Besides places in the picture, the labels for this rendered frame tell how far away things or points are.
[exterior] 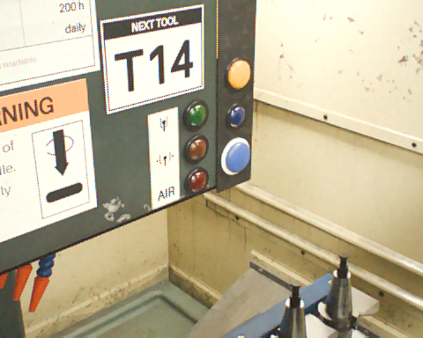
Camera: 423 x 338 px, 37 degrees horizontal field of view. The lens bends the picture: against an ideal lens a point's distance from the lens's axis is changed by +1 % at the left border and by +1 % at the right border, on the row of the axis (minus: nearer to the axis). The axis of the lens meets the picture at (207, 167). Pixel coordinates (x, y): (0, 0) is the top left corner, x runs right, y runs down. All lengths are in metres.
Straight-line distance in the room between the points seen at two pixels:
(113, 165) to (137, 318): 1.57
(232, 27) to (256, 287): 1.27
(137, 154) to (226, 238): 1.35
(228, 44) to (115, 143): 0.13
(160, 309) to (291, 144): 0.80
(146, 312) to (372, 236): 0.88
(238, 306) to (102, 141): 1.28
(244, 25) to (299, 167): 1.01
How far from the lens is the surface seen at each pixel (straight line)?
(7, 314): 1.40
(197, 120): 0.54
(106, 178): 0.51
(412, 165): 1.35
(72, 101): 0.47
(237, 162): 0.59
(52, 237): 0.50
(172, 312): 2.07
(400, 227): 1.42
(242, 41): 0.56
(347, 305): 1.02
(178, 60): 0.52
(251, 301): 1.73
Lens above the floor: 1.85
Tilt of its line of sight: 25 degrees down
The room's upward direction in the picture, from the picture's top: straight up
